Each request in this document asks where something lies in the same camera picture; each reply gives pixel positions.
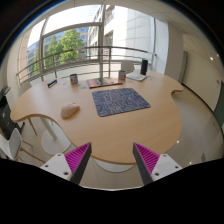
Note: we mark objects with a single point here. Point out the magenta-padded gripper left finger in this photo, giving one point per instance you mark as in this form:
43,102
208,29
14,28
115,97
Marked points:
61,165

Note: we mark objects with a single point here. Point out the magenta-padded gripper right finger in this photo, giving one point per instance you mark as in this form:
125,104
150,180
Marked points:
163,165

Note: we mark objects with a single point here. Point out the beige computer mouse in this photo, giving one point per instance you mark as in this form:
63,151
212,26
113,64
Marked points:
69,110

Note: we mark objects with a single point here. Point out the dark blue patterned mouse pad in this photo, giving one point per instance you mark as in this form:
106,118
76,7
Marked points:
120,101

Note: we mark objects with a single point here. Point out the white chair with wooden legs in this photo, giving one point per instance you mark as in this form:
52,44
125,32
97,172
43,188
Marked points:
11,143

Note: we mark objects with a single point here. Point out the black office printer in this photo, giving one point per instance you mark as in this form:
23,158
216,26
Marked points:
7,116

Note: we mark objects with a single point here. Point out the small dark blue box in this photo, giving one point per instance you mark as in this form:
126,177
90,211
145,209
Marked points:
52,83

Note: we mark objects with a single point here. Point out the white printed mug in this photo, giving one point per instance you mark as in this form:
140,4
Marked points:
74,79
122,75

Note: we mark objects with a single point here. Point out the light illustrated booklet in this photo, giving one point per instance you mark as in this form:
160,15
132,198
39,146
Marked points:
136,77

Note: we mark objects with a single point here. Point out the red and grey magazine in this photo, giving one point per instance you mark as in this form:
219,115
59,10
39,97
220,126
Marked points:
104,82

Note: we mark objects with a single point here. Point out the tall black speaker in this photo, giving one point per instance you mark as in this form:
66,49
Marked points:
144,67

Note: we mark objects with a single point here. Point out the grey-green door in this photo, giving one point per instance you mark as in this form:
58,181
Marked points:
183,66

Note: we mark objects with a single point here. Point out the metal balcony railing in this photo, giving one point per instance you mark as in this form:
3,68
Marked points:
86,48

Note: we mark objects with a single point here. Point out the white table pedestal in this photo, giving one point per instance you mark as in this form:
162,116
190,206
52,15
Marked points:
55,143

